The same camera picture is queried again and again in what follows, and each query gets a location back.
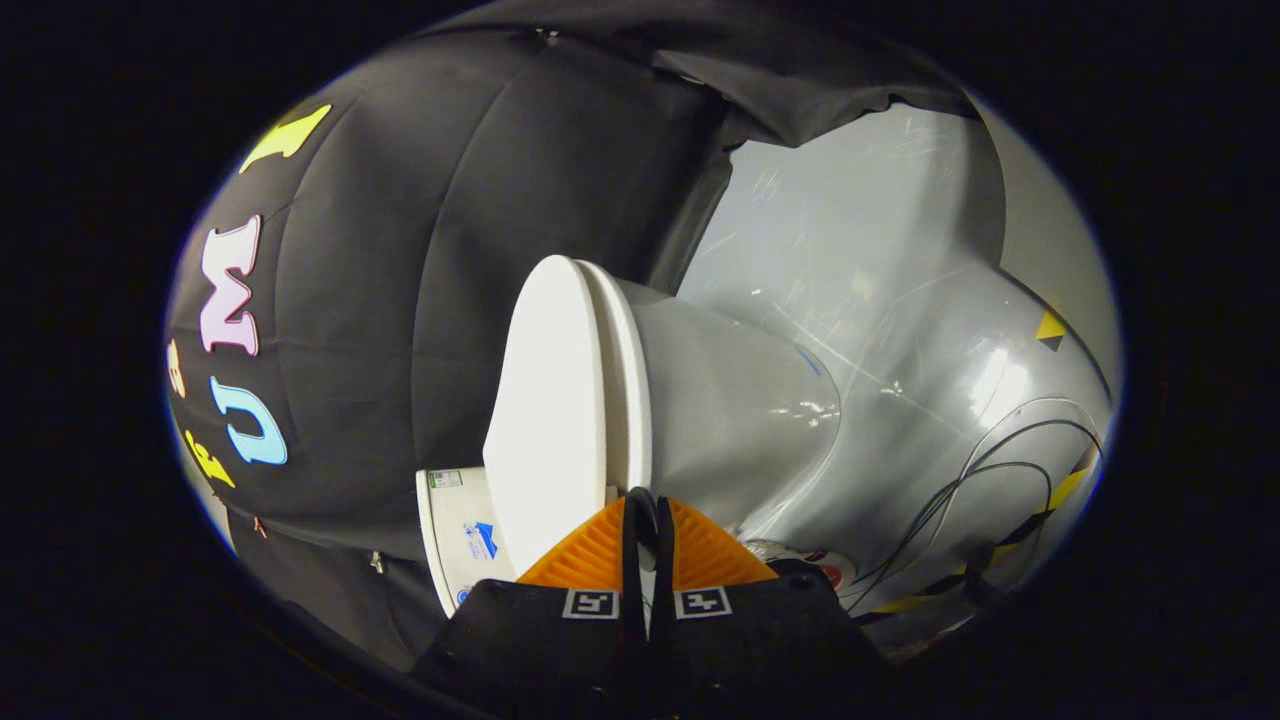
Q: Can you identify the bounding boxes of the thin black floor cables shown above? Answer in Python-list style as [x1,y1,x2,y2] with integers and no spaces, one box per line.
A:
[845,418,1103,613]

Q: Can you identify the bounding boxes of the white red round object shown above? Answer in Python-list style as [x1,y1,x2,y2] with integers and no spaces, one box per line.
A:
[748,540,859,593]

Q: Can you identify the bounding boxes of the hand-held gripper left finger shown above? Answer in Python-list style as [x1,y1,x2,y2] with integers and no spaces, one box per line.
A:
[410,487,649,720]

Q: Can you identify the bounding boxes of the white toilet lid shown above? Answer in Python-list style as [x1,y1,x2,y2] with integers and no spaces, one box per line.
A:
[482,254,609,577]

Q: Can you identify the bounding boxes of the white toilet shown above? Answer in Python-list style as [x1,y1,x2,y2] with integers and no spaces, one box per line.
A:
[415,254,847,617]

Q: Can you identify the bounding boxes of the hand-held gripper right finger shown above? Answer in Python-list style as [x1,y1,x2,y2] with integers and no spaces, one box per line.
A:
[648,490,893,720]

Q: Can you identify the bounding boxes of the black backdrop cloth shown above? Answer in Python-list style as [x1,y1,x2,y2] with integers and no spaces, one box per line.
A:
[164,0,1007,673]

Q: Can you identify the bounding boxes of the yellow black floor tape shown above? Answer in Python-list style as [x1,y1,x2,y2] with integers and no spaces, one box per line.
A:
[868,305,1096,617]

